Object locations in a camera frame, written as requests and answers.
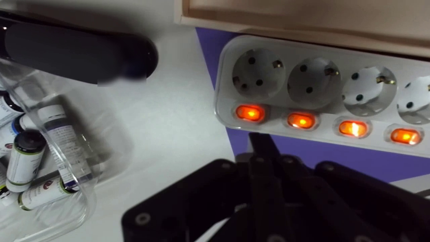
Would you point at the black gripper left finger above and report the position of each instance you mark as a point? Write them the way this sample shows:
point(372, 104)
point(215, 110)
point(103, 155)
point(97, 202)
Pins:
point(209, 202)

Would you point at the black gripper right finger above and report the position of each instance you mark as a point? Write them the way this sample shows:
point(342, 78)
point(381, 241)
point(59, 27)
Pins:
point(349, 206)

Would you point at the white power strip orange switches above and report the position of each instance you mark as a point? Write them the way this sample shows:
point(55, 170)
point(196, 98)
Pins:
point(322, 113)

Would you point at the purple mat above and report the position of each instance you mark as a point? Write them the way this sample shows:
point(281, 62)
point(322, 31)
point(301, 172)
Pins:
point(357, 163)

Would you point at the clear plastic container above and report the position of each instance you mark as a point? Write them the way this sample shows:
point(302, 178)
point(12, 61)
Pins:
point(95, 152)

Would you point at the white tube grey label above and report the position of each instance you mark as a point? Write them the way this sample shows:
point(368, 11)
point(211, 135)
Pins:
point(67, 139)

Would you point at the white tube green band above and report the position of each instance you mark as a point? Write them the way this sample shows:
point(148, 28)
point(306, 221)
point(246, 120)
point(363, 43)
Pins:
point(41, 194)

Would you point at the white tube black cap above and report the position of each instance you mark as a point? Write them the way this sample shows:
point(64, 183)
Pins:
point(24, 163)

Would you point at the white tube dark label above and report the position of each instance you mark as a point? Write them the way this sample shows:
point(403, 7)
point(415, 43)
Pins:
point(6, 109)

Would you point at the light wooden frame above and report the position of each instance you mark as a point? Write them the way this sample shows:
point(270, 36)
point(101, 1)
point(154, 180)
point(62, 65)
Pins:
point(313, 18)

